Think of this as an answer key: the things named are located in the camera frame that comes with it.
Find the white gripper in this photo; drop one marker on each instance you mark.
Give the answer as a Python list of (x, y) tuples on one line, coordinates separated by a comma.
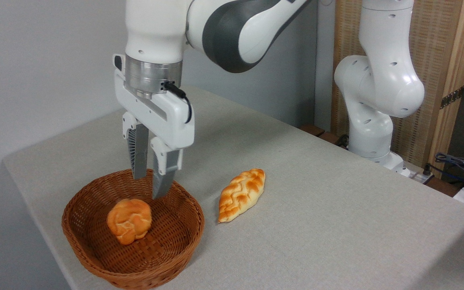
[(167, 121)]

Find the black power plug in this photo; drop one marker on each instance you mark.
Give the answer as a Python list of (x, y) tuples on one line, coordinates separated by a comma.
[(427, 170)]

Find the round orange bread roll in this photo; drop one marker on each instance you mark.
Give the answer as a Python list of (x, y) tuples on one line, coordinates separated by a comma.
[(129, 220)]

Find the dark metal hinge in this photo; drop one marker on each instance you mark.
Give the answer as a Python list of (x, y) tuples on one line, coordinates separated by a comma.
[(452, 97)]

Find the wooden woven screen panel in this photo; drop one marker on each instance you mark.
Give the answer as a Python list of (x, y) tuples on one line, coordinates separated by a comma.
[(433, 40)]

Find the brown wicker basket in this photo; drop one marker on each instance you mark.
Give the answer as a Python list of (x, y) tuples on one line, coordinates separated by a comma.
[(163, 249)]

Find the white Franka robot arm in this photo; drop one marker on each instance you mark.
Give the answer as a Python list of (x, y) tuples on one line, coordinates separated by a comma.
[(381, 80)]

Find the braided golden bread loaf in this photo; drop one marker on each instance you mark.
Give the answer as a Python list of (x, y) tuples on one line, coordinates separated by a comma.
[(240, 195)]

